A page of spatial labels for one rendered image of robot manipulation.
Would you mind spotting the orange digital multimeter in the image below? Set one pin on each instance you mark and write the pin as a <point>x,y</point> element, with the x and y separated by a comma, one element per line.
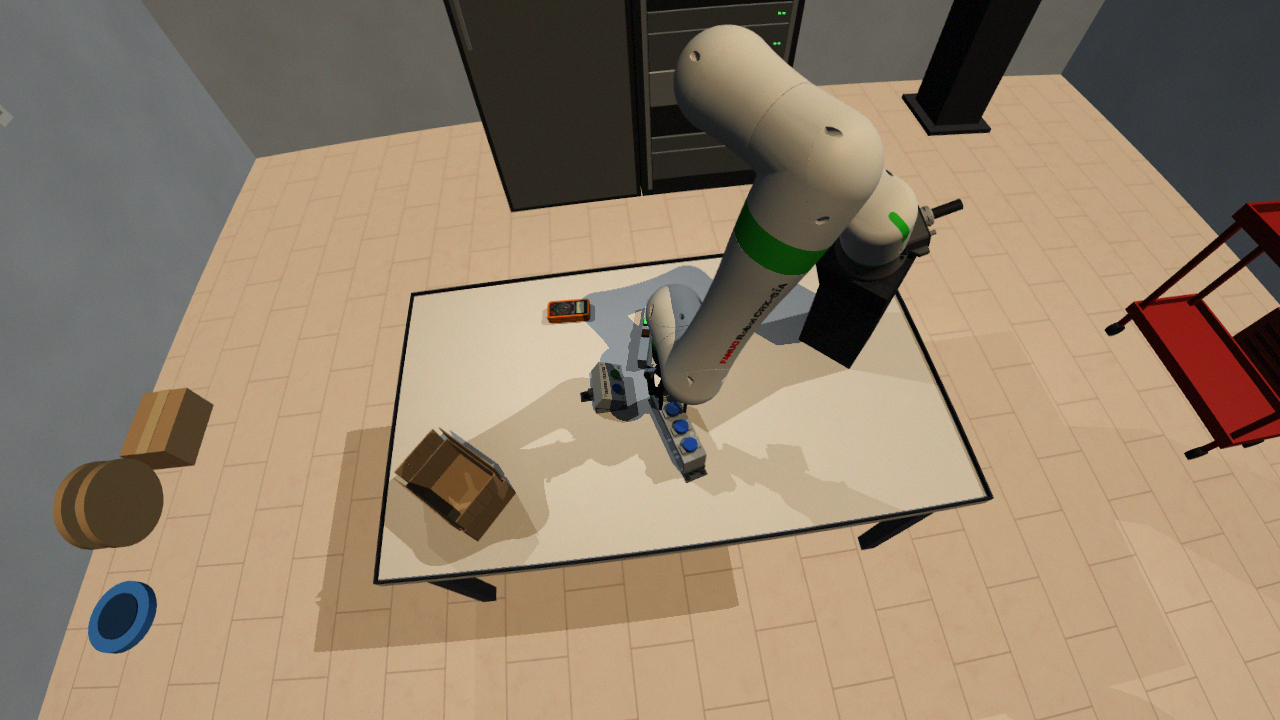
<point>568,311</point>

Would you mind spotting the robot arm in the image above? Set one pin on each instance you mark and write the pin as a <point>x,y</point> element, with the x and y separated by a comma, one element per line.
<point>817,161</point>

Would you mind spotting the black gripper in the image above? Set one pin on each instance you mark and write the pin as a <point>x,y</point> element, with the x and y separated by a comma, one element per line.
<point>652,389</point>

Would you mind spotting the black table edge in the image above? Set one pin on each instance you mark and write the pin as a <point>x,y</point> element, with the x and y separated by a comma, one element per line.
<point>390,450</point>

